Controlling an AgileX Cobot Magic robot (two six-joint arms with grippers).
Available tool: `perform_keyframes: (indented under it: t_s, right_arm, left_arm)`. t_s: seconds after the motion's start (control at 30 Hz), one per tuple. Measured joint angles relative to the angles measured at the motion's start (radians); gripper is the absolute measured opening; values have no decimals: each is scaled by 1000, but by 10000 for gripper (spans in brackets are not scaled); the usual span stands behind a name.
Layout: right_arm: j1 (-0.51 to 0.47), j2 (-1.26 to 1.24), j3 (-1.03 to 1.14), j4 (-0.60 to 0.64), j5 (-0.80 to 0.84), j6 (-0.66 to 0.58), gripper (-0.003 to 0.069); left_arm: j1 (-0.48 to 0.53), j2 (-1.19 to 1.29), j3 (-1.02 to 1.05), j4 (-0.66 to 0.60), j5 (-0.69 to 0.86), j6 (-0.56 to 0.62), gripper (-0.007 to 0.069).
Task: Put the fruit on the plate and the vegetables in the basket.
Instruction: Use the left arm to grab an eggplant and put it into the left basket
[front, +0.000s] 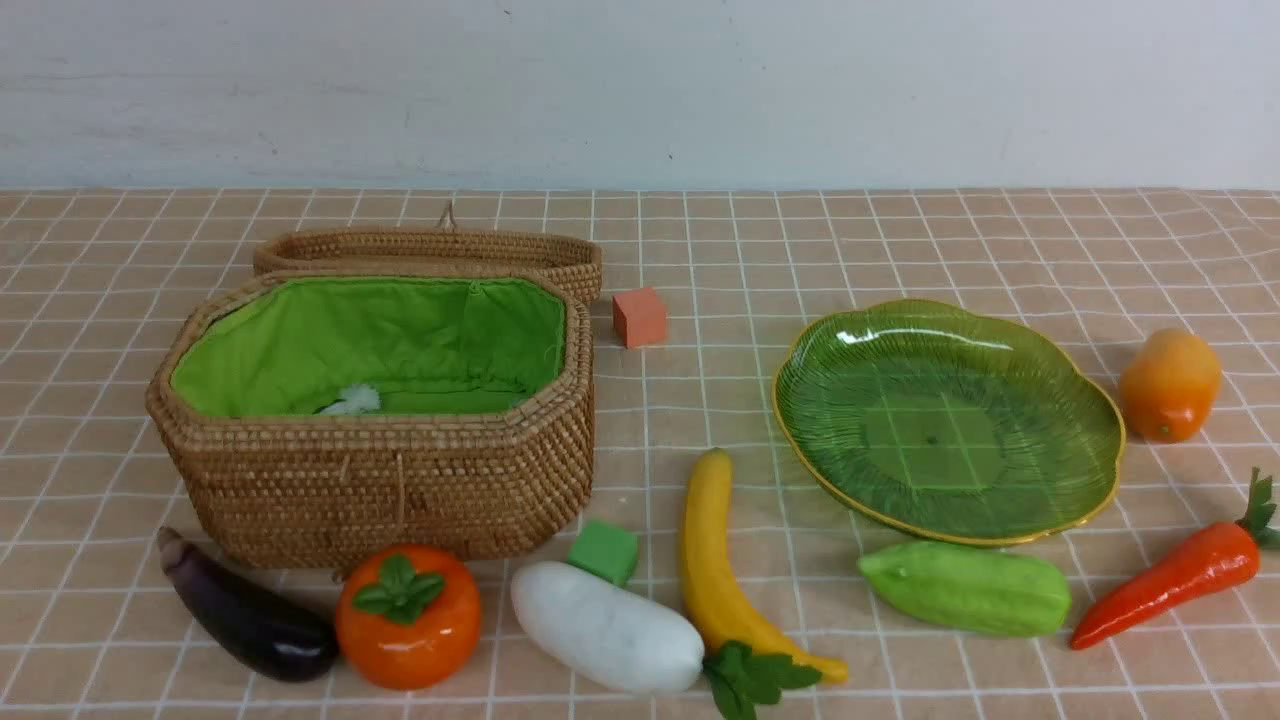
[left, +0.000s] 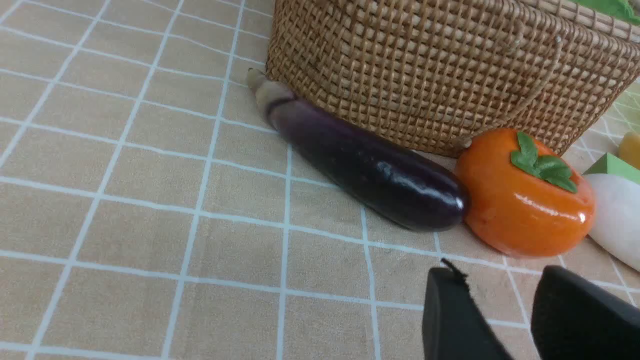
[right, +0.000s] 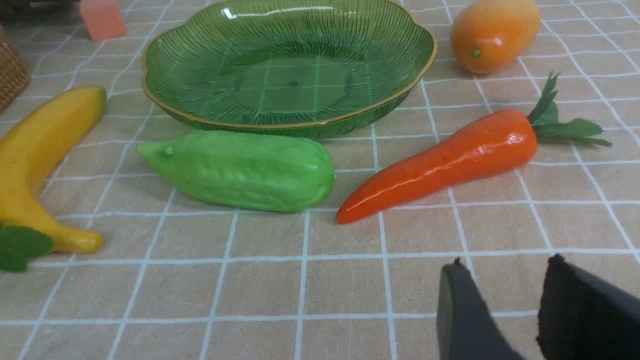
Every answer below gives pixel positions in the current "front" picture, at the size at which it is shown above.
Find yellow banana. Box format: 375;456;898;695
678;447;850;684

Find white radish green leaves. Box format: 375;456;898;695
509;561;822;719

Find orange persimmon green calyx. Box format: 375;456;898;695
334;544;484;691

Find light green chayote gourd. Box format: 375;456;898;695
858;541;1073;637

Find dark purple eggplant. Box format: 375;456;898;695
155;527;340;683

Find orange yellow mango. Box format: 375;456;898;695
1117;328;1222;445

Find orange carrot green top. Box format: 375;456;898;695
1068;468;1277;651

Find orange foam cube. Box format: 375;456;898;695
612;287;668;348

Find green foam cube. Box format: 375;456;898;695
567;519;639;587

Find woven rattan basket green lining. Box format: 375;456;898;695
146;268;596;571

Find woven rattan basket lid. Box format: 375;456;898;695
252;205;603;305

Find checkered beige tablecloth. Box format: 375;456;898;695
1;188;1279;719

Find green glass leaf plate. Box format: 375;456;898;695
771;299;1126;547

